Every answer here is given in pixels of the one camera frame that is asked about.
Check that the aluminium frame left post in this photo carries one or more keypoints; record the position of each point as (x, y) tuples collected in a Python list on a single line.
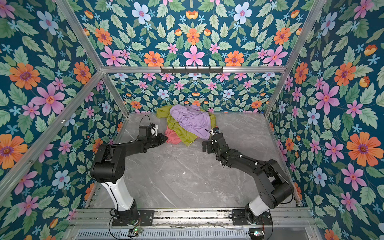
[(78, 30)]

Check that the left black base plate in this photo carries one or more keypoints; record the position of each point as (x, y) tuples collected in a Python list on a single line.
[(133, 218)]

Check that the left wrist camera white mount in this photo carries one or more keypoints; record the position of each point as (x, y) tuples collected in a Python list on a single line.
[(148, 131)]

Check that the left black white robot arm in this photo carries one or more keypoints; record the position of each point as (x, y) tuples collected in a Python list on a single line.
[(108, 169)]

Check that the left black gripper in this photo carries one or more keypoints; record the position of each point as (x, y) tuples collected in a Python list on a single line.
[(160, 140)]

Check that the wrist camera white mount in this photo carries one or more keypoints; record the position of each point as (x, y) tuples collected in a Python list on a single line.
[(216, 130), (148, 131)]

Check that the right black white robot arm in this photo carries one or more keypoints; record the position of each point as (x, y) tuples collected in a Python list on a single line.
[(272, 184)]

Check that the pink cloth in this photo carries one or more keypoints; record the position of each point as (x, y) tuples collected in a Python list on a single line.
[(172, 136)]

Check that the aluminium frame right post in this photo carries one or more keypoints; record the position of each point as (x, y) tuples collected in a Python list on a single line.
[(312, 17)]

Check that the small circuit board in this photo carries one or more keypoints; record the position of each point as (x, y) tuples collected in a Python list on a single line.
[(256, 234), (134, 232)]

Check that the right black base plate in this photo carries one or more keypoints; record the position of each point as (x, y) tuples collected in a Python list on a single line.
[(242, 217)]

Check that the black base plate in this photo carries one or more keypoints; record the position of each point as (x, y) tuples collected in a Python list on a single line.
[(242, 217), (133, 218)]

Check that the purple cloth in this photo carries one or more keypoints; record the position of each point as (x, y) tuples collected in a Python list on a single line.
[(193, 120)]

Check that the black hook rack bar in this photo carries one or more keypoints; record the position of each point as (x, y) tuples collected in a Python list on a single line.
[(188, 70)]

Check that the left small circuit board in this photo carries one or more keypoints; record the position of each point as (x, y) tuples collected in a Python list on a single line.
[(134, 232)]

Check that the green cloth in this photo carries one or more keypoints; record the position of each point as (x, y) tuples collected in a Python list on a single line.
[(186, 137)]

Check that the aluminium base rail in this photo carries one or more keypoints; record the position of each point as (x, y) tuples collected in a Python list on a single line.
[(280, 217)]

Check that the aluminium frame left beam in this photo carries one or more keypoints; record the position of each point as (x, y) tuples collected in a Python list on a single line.
[(21, 168)]

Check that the aluminium frame back crossbar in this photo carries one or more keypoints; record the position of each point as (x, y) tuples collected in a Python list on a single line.
[(263, 69)]

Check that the aluminium frame post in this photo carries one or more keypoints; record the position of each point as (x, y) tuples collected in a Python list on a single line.
[(312, 17), (78, 30)]

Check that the right small circuit board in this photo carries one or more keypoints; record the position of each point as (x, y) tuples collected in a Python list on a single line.
[(256, 234)]

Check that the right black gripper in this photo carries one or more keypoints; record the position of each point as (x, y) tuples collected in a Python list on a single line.
[(209, 144)]

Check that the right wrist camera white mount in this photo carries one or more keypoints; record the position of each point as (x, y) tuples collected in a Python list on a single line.
[(216, 130)]

